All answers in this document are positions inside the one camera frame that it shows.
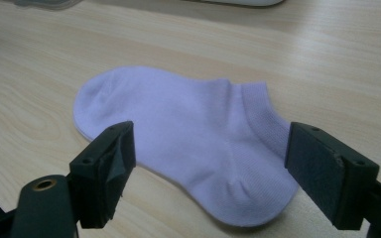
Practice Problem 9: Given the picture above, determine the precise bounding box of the white ankle sock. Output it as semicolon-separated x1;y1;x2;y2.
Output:
72;65;300;228

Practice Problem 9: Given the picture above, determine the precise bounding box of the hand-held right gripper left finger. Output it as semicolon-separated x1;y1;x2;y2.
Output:
68;120;137;230

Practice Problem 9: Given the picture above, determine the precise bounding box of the white object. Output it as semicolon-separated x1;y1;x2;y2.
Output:
191;0;285;8

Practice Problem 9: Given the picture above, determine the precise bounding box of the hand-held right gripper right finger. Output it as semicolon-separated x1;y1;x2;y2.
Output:
284;121;381;231

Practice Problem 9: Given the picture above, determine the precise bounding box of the clear plastic container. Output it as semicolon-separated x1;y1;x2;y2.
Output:
0;0;84;11

